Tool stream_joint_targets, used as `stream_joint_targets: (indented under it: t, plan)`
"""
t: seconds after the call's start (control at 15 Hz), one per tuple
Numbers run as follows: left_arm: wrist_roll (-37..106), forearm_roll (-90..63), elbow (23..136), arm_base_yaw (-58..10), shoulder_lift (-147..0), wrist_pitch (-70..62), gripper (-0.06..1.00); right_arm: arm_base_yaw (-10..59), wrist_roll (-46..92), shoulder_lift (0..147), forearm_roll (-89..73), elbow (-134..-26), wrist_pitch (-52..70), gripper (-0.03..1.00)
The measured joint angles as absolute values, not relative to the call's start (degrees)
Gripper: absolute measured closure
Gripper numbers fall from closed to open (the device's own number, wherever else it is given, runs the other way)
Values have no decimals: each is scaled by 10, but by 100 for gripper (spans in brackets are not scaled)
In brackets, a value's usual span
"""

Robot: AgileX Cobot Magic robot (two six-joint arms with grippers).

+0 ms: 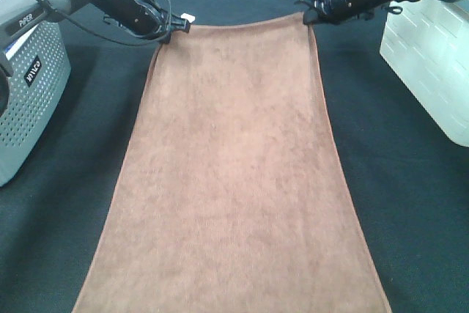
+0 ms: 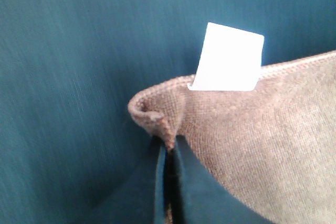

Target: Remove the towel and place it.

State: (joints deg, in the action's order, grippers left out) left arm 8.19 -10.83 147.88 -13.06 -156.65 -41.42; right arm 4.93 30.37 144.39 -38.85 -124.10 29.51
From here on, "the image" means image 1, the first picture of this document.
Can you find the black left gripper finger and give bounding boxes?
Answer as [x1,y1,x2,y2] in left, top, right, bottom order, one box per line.
[160,19,191,44]

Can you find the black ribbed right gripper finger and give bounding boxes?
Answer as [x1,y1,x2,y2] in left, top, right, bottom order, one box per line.
[303,9,325,24]

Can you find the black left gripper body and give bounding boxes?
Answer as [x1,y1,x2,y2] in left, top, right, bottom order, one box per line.
[93,0,184,41]

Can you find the brown towel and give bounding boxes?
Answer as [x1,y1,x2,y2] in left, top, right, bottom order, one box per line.
[73,13,391,312]

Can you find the white plastic basket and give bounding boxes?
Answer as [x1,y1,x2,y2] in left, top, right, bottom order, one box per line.
[380,0,468,147]

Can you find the grey perforated laundry basket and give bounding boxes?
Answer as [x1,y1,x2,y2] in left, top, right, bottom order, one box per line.
[1,22,71,185]

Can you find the black table cloth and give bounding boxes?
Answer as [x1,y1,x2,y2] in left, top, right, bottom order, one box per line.
[1,0,468,312]

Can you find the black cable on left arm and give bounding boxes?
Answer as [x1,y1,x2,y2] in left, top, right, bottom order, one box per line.
[0,0,173,48]

